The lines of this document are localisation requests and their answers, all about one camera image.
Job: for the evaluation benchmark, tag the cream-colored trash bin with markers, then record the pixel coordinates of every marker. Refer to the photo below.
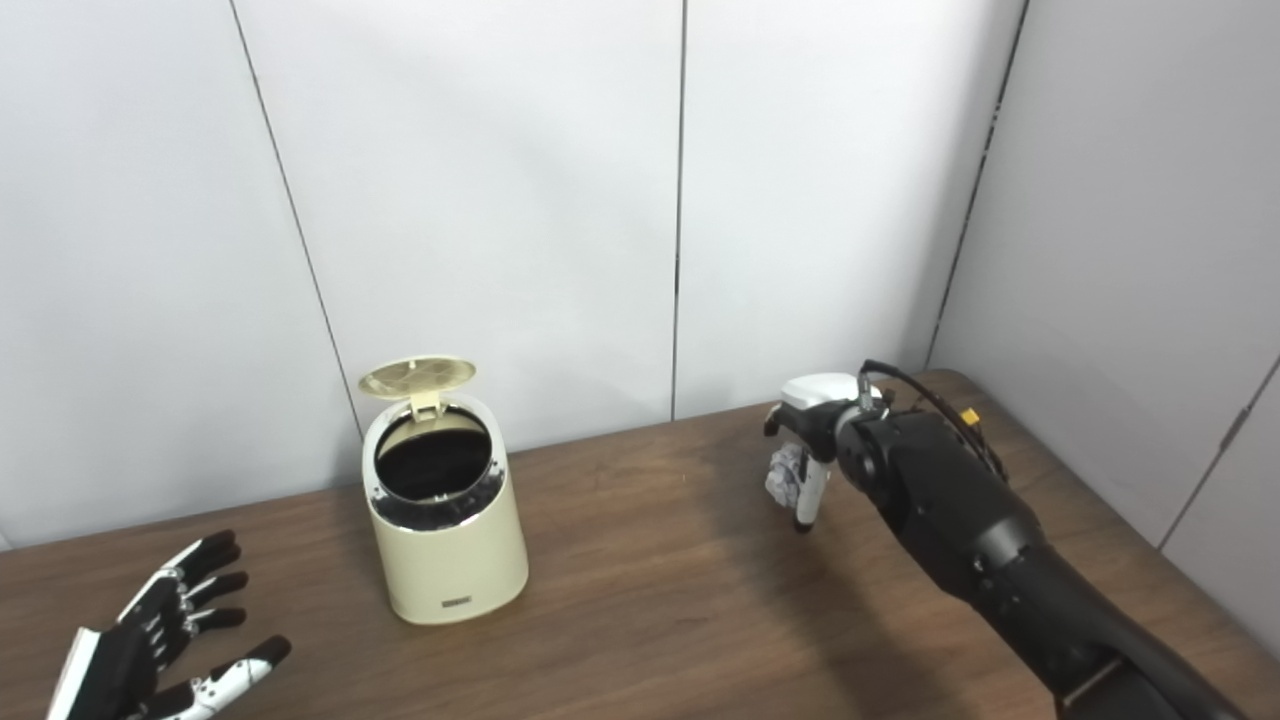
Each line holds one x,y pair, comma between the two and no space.
450,560

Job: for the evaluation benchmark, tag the white paper ball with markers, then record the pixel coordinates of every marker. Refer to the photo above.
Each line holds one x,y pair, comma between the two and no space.
785,475

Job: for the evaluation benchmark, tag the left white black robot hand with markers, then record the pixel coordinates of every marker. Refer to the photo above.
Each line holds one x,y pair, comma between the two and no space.
120,660

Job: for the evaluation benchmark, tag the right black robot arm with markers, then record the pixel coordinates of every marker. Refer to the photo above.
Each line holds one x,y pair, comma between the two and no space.
990,540

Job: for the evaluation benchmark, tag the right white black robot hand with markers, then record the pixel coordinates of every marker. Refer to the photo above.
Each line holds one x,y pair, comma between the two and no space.
815,410

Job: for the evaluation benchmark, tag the round cream bin lid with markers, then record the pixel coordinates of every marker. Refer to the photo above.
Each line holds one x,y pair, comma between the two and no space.
415,377

